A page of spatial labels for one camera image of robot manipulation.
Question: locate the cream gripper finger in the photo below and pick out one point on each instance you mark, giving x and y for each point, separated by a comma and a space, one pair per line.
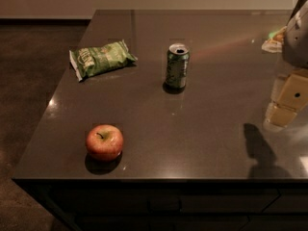
289, 96

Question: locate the red apple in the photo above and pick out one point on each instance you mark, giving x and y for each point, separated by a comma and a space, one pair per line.
104, 143

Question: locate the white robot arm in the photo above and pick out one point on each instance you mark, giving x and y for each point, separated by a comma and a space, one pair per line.
294, 55

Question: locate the green soda can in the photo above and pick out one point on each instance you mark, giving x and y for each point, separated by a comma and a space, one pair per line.
178, 57

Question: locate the small white green packet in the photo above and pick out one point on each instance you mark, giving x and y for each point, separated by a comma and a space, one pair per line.
274, 43

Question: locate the dark cabinet drawers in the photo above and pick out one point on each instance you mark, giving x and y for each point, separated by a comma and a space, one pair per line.
90, 206

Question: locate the green chip bag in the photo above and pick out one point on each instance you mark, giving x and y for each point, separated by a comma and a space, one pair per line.
91, 61

